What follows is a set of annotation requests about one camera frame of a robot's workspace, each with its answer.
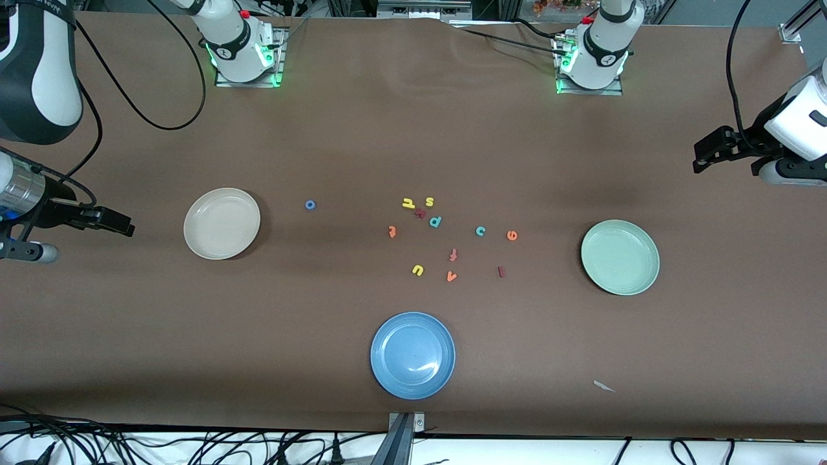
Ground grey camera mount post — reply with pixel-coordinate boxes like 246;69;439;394
372;412;426;465

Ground brown paper table cover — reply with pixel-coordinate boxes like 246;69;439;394
0;12;827;441

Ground orange artificial flowers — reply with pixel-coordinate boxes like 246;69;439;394
533;0;598;15

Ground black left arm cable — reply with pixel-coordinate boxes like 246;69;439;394
727;0;786;159

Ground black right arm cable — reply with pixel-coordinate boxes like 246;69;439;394
39;0;207;209

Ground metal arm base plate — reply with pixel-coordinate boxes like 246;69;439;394
215;28;286;88
556;36;625;96

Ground aluminium frame profile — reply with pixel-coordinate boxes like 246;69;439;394
779;0;827;43

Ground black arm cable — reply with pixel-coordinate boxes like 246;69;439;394
39;0;207;209
727;0;786;159

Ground black base cable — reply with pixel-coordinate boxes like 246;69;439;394
510;18;566;41
449;23;561;55

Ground light green round plate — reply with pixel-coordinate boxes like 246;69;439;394
580;220;660;296

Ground grey metal rail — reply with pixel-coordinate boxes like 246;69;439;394
377;0;472;20

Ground beige brown round plate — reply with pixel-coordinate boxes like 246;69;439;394
183;188;262;260

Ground blue round plate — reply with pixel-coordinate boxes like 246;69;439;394
370;312;456;400

